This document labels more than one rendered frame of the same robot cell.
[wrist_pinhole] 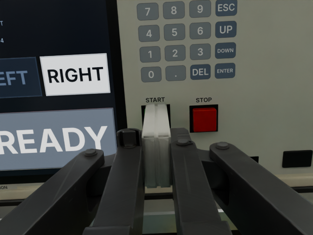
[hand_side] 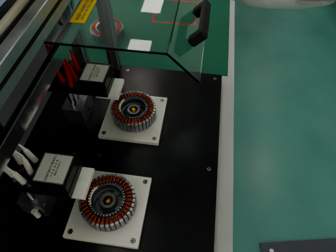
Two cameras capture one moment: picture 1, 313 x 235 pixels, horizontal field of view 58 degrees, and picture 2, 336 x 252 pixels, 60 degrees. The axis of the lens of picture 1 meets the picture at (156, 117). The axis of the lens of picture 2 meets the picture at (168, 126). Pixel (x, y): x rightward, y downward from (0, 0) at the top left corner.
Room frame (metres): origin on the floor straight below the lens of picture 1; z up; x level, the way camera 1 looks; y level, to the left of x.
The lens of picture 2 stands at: (-0.06, 0.42, 1.36)
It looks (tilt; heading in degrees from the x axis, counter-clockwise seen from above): 53 degrees down; 277
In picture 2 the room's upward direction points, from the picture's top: straight up
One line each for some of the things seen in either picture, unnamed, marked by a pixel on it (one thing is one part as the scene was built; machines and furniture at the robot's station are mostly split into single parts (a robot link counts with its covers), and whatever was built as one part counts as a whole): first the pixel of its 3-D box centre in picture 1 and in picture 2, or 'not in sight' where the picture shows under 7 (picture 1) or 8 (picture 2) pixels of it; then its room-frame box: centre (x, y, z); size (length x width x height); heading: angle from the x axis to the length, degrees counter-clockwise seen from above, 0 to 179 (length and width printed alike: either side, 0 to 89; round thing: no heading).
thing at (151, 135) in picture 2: not in sight; (134, 117); (0.09, -0.04, 0.78); 0.15 x 0.15 x 0.01; 89
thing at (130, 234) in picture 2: not in sight; (110, 206); (0.09, 0.21, 0.78); 0.15 x 0.15 x 0.01; 89
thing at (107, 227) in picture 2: not in sight; (108, 201); (0.09, 0.21, 0.80); 0.11 x 0.11 x 0.04
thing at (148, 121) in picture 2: not in sight; (133, 111); (0.09, -0.03, 0.80); 0.11 x 0.11 x 0.04
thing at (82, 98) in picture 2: not in sight; (78, 105); (0.23, -0.04, 0.80); 0.08 x 0.05 x 0.06; 89
